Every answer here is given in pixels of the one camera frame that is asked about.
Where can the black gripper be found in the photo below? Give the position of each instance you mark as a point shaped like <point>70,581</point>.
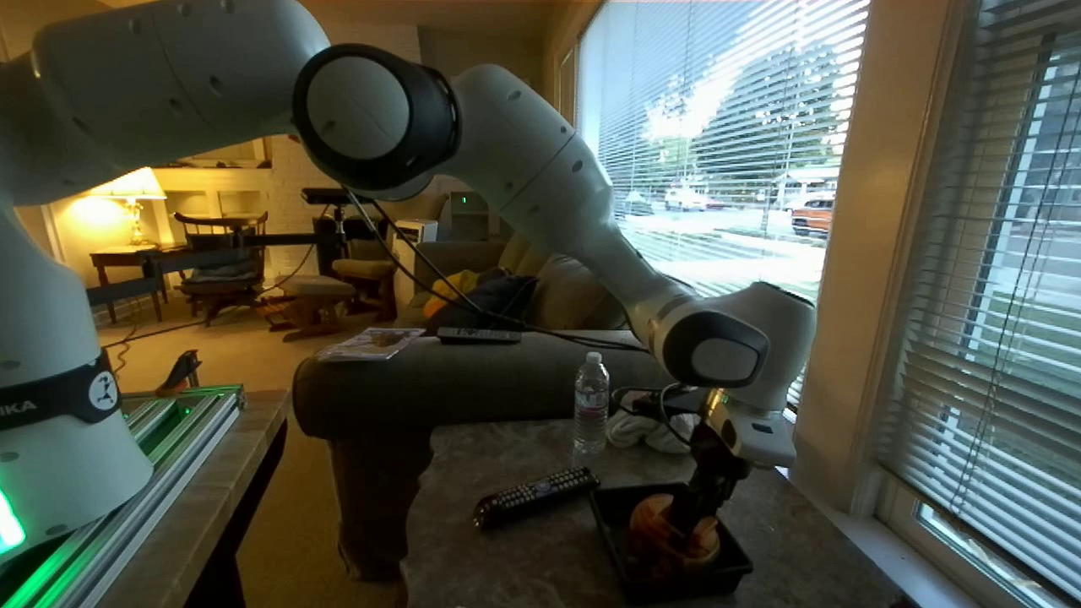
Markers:
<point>711,483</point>

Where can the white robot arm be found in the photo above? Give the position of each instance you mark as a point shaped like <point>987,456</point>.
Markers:
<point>167,80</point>

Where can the black square tray box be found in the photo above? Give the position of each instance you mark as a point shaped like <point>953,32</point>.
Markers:
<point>645,581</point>

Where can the white knitted cloth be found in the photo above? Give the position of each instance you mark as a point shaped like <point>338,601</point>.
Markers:
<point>639,421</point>

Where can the black remote control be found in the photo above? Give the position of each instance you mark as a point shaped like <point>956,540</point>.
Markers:
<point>521,502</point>

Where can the clear plastic water bottle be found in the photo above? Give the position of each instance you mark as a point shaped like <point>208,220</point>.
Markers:
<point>589,407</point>

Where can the brown couch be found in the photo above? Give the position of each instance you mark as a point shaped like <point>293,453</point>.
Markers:
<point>381,416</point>

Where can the dog cover magazine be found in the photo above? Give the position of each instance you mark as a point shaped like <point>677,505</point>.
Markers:
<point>372,344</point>

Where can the dark wooden side chair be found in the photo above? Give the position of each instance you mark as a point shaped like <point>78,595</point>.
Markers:
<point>222,262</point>

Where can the glowing table lamp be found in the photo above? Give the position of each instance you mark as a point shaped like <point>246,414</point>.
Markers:
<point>112,211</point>

